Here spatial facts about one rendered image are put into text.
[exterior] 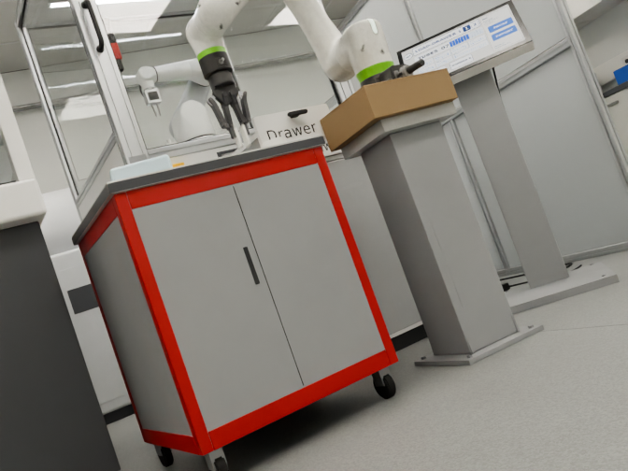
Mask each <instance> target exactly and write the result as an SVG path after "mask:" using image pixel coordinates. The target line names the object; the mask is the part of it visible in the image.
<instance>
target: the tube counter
mask: <svg viewBox="0 0 628 471"><path fill-rule="evenodd" d="M483 33H484V31H483V29H482V27H480V28H478V29H477V30H474V31H472V32H470V33H468V34H465V35H463V36H460V37H458V38H455V39H453V40H451V41H450V42H448V43H445V44H443V45H441V46H440V48H441V51H444V50H447V49H449V48H452V47H454V46H456V45H458V44H460V43H463V42H465V41H466V40H468V39H471V38H473V37H475V36H478V35H481V34H483Z"/></svg>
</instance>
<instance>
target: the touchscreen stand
mask: <svg viewBox="0 0 628 471"><path fill-rule="evenodd" d="M453 86H454V89H455V91H456V93H457V96H458V99H459V102H460V105H461V107H462V110H463V113H464V116H465V118H466V121H467V124H468V126H469V129H470V132H471V134H472V137H473V139H474V141H475V144H476V146H477V149H478V153H479V156H480V159H481V161H482V163H483V166H484V168H485V171H486V173H487V176H488V179H489V181H490V183H491V186H492V190H493V193H494V195H495V198H496V200H497V203H498V206H499V207H500V210H501V213H502V215H503V218H504V221H505V223H506V226H507V229H508V232H509V234H510V237H511V240H512V242H513V245H514V248H515V250H516V252H517V255H518V257H519V260H520V262H521V267H522V269H523V272H524V275H525V276H526V279H527V282H528V285H525V286H522V287H519V288H516V289H513V290H510V291H505V295H506V298H507V301H508V304H509V306H510V309H511V312H512V314H517V313H520V312H523V311H526V310H529V309H532V308H535V307H541V306H544V305H546V304H550V303H553V302H556V301H560V300H563V299H565V298H568V297H572V296H575V295H578V294H581V293H586V292H589V291H593V290H596V289H599V288H602V287H606V286H608V285H611V284H614V283H618V282H620V281H619V278H618V276H617V274H616V273H614V272H613V271H612V270H610V269H609V268H608V267H607V266H605V265H604V264H602V263H601V262H598V263H595V264H590V265H587V266H584V267H581V268H578V269H575V270H572V271H569V272H568V271H567V269H566V266H565V264H564V259H563V257H562V254H561V253H560V250H559V247H558V245H557V242H556V240H555V237H554V234H553V232H552V230H551V227H550V223H549V221H548V218H547V215H546V213H545V210H544V208H543V206H542V203H541V201H540V198H539V196H538V193H537V190H536V188H535V185H534V182H533V179H532V177H531V174H530V172H529V169H528V166H527V164H526V162H525V159H524V157H523V154H522V152H521V147H520V145H519V142H518V140H517V138H516V135H515V133H514V130H513V128H512V125H511V122H510V120H509V117H508V115H507V111H506V109H505V106H504V104H503V101H502V98H501V96H500V93H499V91H498V89H497V86H496V84H495V81H494V78H493V76H492V72H491V69H488V70H486V71H484V72H481V73H479V74H477V75H475V76H473V77H471V78H467V79H465V80H462V81H460V82H458V83H455V84H453Z"/></svg>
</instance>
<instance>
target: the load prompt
mask: <svg viewBox="0 0 628 471"><path fill-rule="evenodd" d="M479 26H481V24H480V22H479V19H477V20H475V21H472V22H470V23H468V24H466V25H464V26H462V27H460V28H458V29H455V30H453V31H451V32H449V33H447V34H445V35H442V36H440V37H438V38H436V39H433V40H431V41H429V42H427V43H425V44H423V45H420V46H418V47H417V48H415V49H413V50H412V51H413V55H414V56H415V55H417V54H420V53H422V52H424V51H426V50H429V49H431V48H433V47H435V46H437V45H440V44H442V43H444V42H446V41H448V40H451V39H453V38H454V37H456V36H460V35H462V34H464V33H466V32H468V31H471V30H473V29H475V28H477V27H479Z"/></svg>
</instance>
